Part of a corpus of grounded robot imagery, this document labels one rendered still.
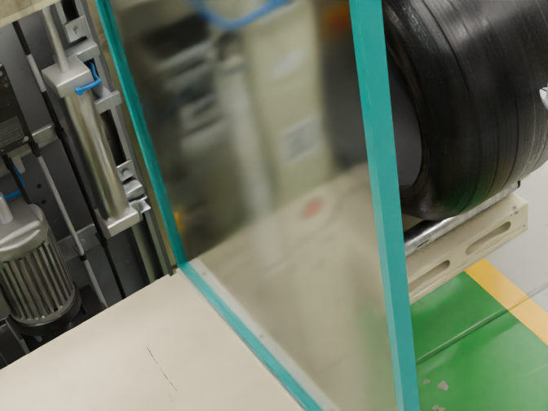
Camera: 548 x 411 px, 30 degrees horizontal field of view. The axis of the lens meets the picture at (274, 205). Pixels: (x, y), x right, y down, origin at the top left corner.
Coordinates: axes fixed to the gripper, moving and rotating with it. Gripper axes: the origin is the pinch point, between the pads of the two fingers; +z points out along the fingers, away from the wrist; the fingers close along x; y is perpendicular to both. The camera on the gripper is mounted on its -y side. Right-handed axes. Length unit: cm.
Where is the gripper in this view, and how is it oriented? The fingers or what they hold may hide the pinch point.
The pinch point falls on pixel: (547, 96)
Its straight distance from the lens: 176.5
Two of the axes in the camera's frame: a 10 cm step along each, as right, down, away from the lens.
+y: -2.2, -7.8, -5.8
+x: -8.2, 4.7, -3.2
